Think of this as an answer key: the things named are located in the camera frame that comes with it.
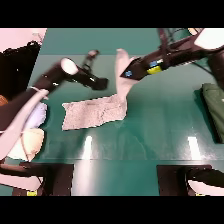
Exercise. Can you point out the lavender garment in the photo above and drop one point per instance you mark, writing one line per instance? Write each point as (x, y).
(38, 116)

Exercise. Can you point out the cream garment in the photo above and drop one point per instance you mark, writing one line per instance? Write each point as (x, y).
(32, 140)

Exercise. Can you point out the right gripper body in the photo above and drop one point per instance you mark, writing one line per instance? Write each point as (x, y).
(135, 70)

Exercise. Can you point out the green garment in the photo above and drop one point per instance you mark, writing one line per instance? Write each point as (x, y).
(215, 110)

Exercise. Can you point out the black garment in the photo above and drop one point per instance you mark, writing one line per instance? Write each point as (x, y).
(16, 70)

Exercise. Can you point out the light grey T-shirt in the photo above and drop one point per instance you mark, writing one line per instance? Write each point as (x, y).
(93, 112)

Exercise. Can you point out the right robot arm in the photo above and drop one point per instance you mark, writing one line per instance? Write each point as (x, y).
(180, 56)

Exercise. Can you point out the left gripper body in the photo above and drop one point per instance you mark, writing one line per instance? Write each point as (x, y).
(94, 81)

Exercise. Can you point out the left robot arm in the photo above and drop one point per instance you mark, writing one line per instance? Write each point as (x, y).
(50, 78)

